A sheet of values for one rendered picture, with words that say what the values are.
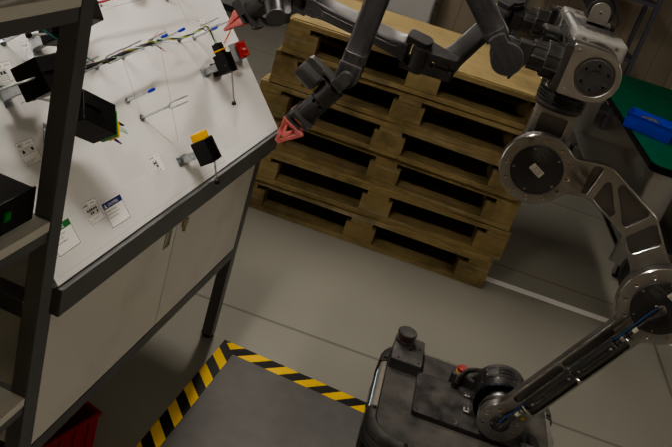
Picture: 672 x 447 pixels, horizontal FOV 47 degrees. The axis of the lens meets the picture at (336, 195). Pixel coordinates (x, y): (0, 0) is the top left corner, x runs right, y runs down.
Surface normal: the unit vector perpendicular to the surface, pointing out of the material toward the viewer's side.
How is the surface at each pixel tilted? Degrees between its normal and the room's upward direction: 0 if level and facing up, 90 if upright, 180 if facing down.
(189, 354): 0
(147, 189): 49
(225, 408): 0
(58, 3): 90
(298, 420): 0
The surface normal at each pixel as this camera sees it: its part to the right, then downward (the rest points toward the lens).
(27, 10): 0.92, 0.37
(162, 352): 0.28, -0.87
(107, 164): 0.87, -0.29
